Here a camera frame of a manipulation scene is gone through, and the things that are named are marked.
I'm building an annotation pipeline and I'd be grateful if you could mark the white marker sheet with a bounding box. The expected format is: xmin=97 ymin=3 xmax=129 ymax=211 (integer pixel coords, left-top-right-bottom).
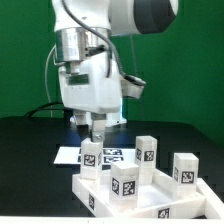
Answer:
xmin=54 ymin=146 xmax=135 ymax=165

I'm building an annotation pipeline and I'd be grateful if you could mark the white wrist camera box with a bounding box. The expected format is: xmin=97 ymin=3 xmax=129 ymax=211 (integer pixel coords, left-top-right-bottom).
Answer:
xmin=120 ymin=75 xmax=146 ymax=99

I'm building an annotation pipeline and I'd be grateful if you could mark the white obstacle bar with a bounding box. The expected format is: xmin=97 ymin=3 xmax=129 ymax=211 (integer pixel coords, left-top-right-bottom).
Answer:
xmin=196 ymin=178 xmax=224 ymax=220

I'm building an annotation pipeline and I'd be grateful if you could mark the white square table top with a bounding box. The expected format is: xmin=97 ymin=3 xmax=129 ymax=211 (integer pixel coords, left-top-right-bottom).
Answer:
xmin=72 ymin=170 xmax=205 ymax=219

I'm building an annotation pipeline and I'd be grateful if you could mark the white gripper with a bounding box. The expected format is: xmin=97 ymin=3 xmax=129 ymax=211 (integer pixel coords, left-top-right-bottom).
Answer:
xmin=59 ymin=54 xmax=121 ymax=142

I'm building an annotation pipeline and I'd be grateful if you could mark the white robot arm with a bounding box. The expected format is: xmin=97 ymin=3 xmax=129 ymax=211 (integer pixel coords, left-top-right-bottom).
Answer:
xmin=52 ymin=0 xmax=178 ymax=142

